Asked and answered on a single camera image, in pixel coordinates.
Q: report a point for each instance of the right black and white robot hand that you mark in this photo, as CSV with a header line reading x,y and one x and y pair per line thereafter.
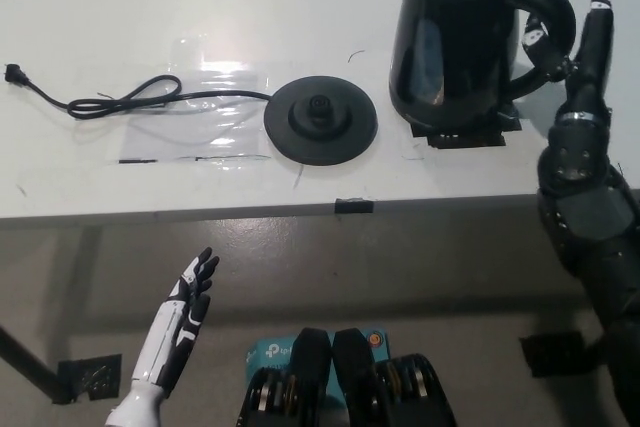
x,y
592,72

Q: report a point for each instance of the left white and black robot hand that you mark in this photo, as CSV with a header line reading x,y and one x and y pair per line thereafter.
x,y
175,327

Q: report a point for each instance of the black electric kettle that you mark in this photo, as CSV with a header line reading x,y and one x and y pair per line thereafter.
x,y
450,37

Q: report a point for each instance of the round black kettle base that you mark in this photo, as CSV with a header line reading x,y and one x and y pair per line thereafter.
x,y
320,122

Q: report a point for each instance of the teal router box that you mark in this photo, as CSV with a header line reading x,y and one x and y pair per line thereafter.
x,y
267,352

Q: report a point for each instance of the black floor tape patch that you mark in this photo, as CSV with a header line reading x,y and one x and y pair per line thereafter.
x,y
90,377
555,354

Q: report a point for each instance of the square black tape patch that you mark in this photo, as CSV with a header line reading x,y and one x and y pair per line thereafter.
x,y
465,139

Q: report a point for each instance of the black table leg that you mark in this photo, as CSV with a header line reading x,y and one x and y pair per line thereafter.
x,y
30,362

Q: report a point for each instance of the clear plastic tape sheet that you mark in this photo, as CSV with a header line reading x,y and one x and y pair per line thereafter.
x,y
200,117

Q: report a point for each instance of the small black tape strip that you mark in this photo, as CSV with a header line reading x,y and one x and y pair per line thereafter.
x,y
355,206

